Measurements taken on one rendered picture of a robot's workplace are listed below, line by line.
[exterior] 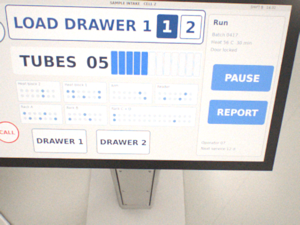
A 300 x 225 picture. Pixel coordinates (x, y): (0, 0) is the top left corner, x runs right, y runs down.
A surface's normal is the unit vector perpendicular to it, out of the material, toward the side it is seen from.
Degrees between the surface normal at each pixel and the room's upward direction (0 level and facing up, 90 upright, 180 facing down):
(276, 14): 50
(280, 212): 0
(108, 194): 5
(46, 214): 0
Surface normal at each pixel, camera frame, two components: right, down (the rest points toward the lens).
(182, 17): 0.02, 0.36
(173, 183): 0.12, -0.48
